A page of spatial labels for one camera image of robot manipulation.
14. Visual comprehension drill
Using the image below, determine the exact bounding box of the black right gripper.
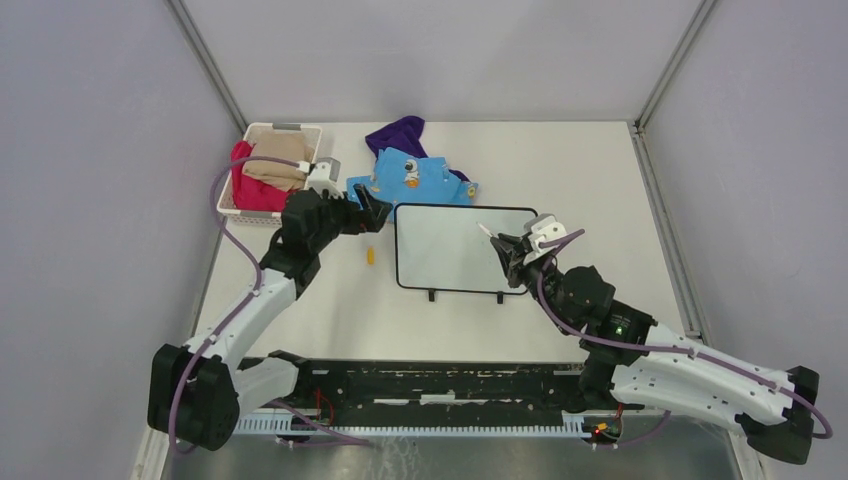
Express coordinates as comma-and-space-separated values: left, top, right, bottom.
491, 233, 573, 334

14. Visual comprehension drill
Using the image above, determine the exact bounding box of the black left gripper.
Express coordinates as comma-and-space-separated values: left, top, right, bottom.
309, 183, 392, 253

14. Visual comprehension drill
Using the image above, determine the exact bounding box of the black framed whiteboard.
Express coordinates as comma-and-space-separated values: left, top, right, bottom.
394, 203, 537, 303

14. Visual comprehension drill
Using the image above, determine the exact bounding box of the white marker pen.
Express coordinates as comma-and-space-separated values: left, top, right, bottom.
476, 222, 495, 238

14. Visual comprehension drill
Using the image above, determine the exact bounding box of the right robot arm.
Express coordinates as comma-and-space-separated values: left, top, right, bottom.
489, 233, 832, 465

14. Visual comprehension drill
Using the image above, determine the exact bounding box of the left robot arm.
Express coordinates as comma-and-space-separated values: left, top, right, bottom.
147, 184, 393, 451

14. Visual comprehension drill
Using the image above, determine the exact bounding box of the blue patterned cloth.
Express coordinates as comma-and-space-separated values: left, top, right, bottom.
346, 148, 479, 205

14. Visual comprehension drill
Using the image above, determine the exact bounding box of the purple cloth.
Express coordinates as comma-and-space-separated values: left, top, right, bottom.
365, 116, 471, 188

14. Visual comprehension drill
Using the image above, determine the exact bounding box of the beige folded cloth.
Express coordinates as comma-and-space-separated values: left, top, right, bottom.
242, 131, 315, 190

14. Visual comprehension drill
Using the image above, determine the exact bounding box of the red cloth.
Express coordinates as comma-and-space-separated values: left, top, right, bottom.
231, 165, 299, 212

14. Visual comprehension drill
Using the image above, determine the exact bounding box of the white plastic basket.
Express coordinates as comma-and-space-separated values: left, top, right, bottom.
213, 122, 323, 226

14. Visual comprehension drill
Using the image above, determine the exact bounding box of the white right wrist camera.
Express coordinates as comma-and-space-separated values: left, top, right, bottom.
524, 213, 568, 265

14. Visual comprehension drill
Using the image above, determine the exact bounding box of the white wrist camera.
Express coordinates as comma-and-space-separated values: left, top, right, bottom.
305, 157, 344, 199
524, 213, 568, 265

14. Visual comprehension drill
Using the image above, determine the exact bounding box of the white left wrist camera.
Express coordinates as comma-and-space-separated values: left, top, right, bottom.
305, 157, 344, 199

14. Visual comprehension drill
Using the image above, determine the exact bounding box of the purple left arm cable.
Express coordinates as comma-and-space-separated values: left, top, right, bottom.
166, 155, 313, 456

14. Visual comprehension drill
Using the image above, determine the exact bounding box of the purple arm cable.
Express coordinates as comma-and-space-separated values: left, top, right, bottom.
535, 228, 835, 452
166, 155, 313, 456

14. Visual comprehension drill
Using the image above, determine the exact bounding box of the white cable duct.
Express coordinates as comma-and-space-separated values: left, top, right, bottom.
233, 410, 591, 439

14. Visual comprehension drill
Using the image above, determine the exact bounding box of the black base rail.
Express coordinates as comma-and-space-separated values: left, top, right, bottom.
280, 359, 621, 429

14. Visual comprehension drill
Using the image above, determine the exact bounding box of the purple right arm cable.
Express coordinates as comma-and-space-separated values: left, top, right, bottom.
535, 228, 835, 452

